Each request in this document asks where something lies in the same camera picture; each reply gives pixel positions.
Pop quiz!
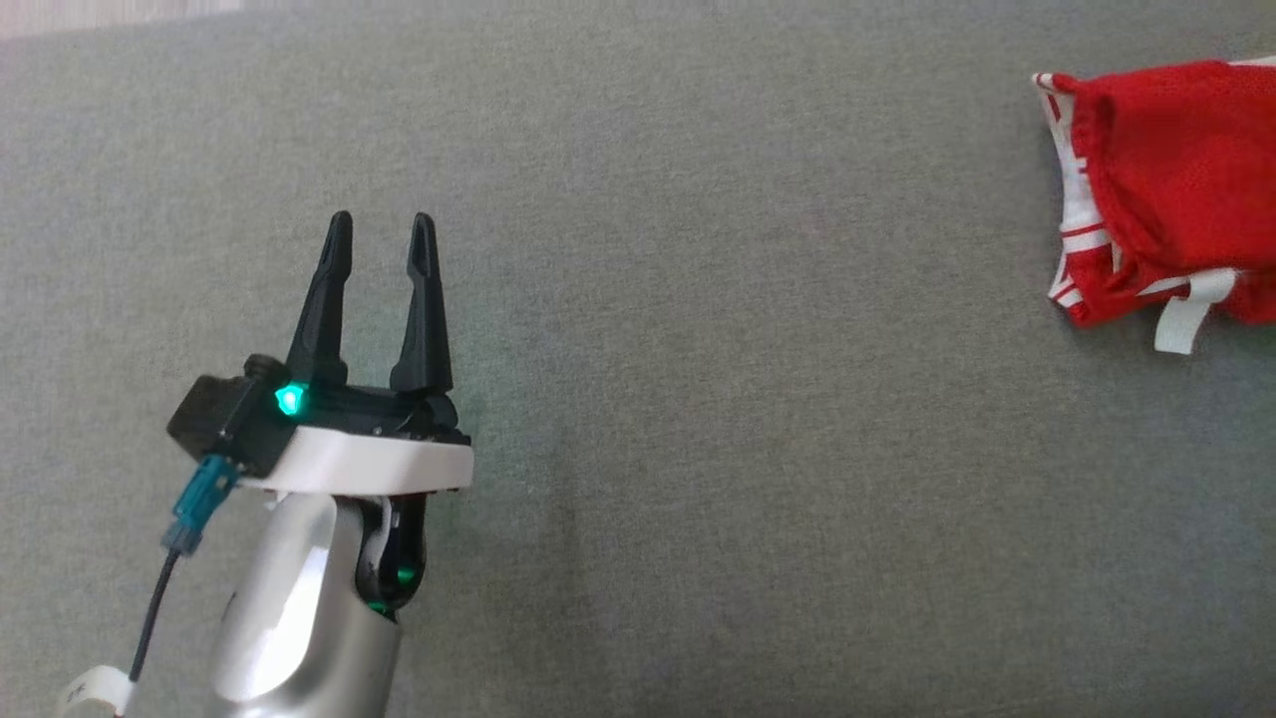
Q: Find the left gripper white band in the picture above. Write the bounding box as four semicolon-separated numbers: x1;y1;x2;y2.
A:
237;209;476;498

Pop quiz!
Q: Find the red basketball jersey striped trim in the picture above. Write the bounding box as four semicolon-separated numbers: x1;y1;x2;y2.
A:
1031;57;1276;356

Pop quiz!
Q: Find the grey sofa seat cushion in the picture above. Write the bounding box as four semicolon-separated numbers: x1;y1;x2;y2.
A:
0;0;1276;718

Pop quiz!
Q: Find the white cable label tag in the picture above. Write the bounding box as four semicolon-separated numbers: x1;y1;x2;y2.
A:
54;665;137;718

